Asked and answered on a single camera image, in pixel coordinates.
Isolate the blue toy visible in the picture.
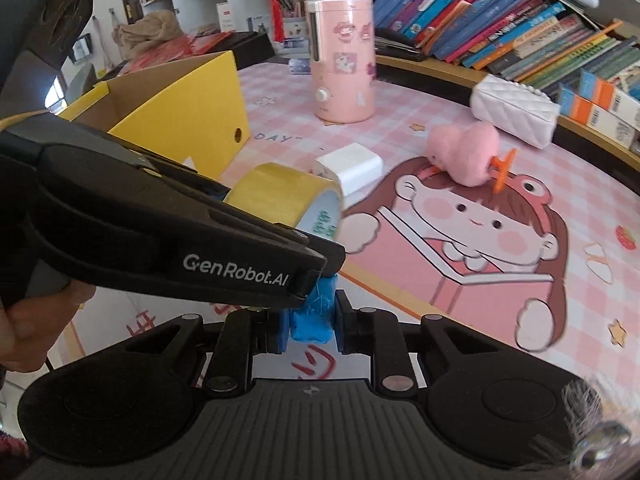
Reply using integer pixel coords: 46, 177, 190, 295
278, 274, 337, 352

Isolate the yellow tape roll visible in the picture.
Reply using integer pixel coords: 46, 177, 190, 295
224, 162, 343, 240

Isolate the white charger plug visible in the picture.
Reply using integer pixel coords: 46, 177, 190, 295
311, 143, 384, 196

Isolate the small pink plush toy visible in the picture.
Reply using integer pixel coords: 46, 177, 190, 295
425, 122, 516, 194

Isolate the person's left hand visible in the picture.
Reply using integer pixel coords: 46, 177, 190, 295
0, 281, 96, 373

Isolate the yellow cardboard box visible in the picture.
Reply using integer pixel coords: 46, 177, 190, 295
60, 51, 250, 180

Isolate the red plastic bag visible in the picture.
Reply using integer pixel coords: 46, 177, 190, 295
119, 32, 232, 76

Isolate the pink cartoon desk mat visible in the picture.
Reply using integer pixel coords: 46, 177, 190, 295
49, 62, 640, 396

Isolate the brown folded towel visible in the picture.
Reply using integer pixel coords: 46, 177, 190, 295
112, 10, 183, 61

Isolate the black keyboard piano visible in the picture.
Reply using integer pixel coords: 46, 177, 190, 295
205, 32, 276, 70

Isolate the pink cylindrical humidifier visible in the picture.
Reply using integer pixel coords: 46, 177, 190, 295
306, 0, 376, 124

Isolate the white pen holder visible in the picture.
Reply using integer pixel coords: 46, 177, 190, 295
283, 16, 309, 46

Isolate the red tassel ornament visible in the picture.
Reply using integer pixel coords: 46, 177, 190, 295
269, 0, 285, 44

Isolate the white quilted pouch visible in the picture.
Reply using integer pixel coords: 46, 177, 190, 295
470, 75, 561, 150

